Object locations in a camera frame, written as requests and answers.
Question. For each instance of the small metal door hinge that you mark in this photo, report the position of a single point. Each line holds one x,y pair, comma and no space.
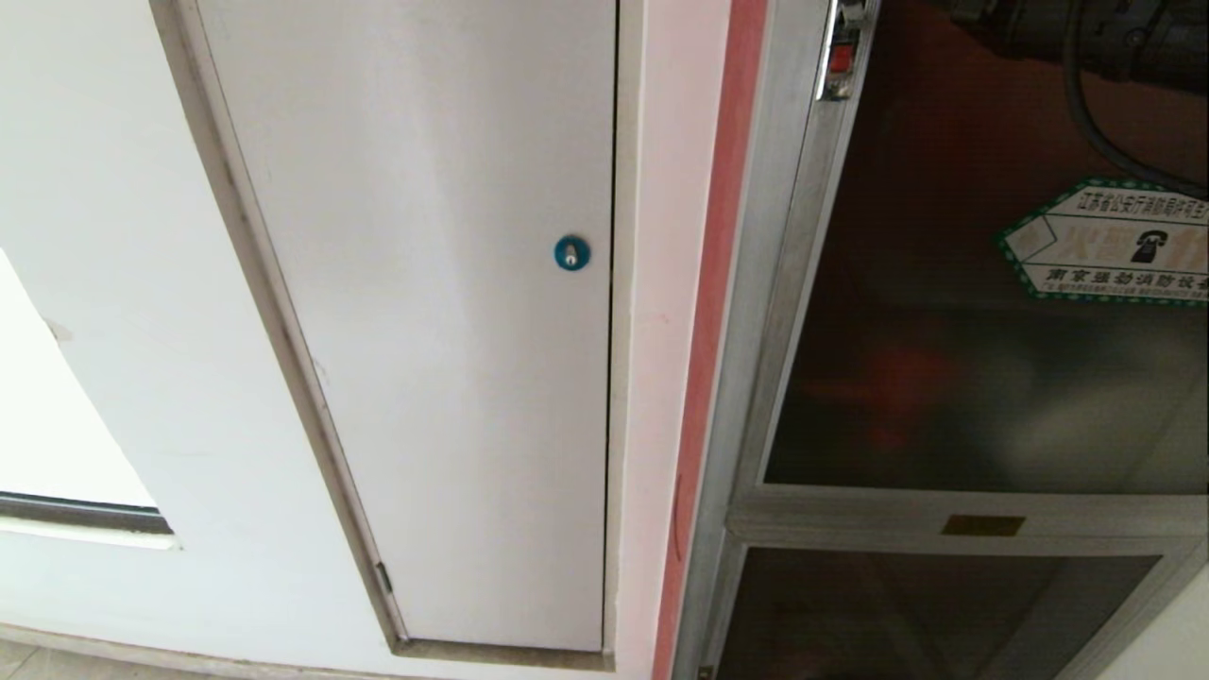
383,578

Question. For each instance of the silver cabinet door latch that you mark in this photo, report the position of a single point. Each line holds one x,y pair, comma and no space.
841,61

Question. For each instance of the small glass cabinet door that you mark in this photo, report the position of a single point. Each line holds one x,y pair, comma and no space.
897,614

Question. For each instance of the grey metal panel door frame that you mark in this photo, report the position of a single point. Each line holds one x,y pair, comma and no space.
288,321

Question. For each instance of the large glass hydrant cabinet door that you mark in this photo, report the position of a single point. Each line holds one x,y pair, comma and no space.
945,378

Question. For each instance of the white metal access panel door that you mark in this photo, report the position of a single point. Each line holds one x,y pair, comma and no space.
425,331

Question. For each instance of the red cabinet frame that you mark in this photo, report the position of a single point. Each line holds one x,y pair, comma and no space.
718,236

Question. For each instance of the white green hexagonal sticker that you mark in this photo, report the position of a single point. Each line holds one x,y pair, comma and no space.
1086,255

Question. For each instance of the dark baseboard strip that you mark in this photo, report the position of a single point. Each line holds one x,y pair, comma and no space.
85,515

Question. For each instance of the small brass name plate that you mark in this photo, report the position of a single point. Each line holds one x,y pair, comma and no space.
982,526

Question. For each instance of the blue round door lock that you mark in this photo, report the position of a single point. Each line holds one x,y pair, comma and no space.
571,253

